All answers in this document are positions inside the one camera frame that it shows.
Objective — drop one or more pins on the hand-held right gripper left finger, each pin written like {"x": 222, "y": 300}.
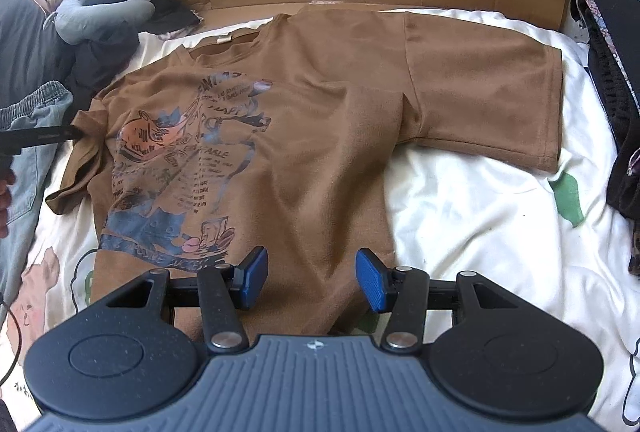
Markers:
{"x": 255, "y": 277}

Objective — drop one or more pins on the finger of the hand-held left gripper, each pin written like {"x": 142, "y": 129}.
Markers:
{"x": 71, "y": 132}

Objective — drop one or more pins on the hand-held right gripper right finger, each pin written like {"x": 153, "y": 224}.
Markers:
{"x": 372, "y": 279}

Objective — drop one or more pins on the brown printed t-shirt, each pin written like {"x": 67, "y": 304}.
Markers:
{"x": 325, "y": 122}

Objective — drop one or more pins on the black knit clothes pile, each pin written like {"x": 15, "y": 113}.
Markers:
{"x": 612, "y": 77}

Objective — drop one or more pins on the person's left hand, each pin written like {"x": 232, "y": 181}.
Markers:
{"x": 4, "y": 212}

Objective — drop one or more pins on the black garment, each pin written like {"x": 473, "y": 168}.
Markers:
{"x": 105, "y": 57}

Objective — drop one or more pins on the dark grey bed pillow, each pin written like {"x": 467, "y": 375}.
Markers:
{"x": 25, "y": 47}

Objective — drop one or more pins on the cream printed bed sheet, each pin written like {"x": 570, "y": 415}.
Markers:
{"x": 475, "y": 222}

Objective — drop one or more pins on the grey neck pillow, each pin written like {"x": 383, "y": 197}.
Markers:
{"x": 100, "y": 9}

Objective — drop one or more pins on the leopard print cloth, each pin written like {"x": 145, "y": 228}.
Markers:
{"x": 635, "y": 242}

